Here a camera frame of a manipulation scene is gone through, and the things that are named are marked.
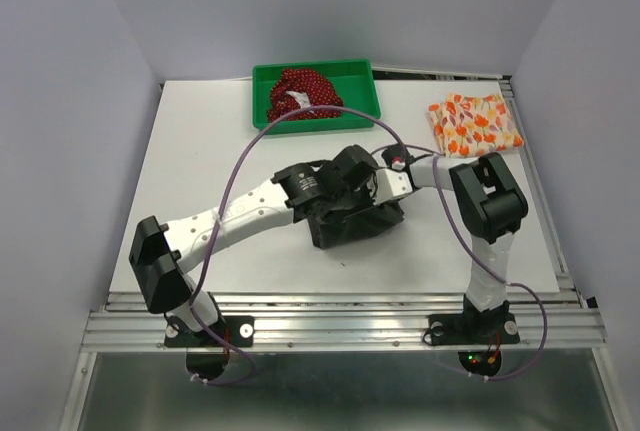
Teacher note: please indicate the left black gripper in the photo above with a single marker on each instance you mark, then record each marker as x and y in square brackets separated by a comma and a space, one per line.
[366, 198]

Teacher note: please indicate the dark grey dotted skirt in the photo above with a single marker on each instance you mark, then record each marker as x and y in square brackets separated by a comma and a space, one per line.
[338, 228]

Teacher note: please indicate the red polka dot skirt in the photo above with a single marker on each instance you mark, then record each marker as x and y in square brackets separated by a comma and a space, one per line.
[300, 88]

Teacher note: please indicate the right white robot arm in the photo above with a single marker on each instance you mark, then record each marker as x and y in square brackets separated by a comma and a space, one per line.
[491, 206]

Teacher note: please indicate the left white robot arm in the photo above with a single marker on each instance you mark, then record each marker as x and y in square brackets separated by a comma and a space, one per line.
[162, 255]

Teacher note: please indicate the folded orange floral skirt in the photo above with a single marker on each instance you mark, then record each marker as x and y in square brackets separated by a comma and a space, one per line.
[470, 126]

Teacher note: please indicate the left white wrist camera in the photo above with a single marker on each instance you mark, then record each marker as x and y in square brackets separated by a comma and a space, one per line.
[391, 185]

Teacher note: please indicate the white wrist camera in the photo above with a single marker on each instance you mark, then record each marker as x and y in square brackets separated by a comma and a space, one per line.
[395, 157]
[391, 185]

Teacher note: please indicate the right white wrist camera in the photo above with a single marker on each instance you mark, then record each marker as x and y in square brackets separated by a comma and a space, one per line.
[395, 157]

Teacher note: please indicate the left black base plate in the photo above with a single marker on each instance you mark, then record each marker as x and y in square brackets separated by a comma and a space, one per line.
[236, 330]

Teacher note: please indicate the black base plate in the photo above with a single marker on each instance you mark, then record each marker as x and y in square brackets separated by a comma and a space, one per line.
[236, 330]
[464, 330]

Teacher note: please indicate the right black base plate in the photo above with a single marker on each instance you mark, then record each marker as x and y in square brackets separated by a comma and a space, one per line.
[464, 330]

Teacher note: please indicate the aluminium rail frame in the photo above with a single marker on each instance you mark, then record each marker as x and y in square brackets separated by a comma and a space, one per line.
[323, 322]

